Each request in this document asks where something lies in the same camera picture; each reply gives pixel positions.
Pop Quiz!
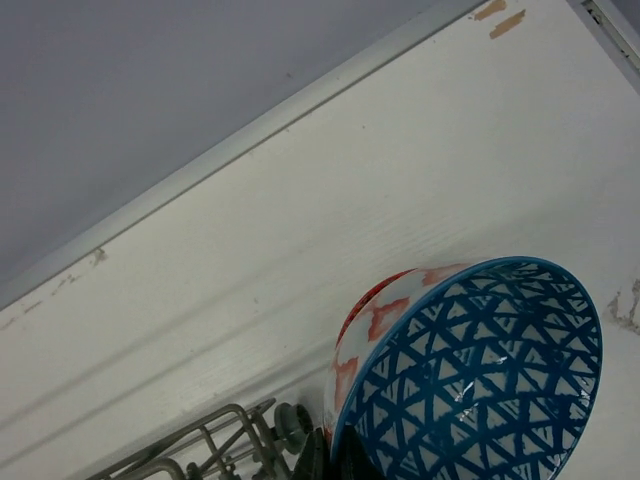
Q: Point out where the red diamond pattern bowl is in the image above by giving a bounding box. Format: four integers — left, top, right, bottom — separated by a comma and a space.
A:
323, 256, 603, 479

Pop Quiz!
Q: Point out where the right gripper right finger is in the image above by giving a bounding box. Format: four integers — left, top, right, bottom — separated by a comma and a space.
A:
339, 425, 386, 480

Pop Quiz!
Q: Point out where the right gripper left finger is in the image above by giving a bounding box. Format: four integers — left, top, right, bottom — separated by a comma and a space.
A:
290, 428, 330, 480

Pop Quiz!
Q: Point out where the grey wire dish rack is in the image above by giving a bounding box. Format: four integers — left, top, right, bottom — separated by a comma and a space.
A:
90, 398, 313, 479

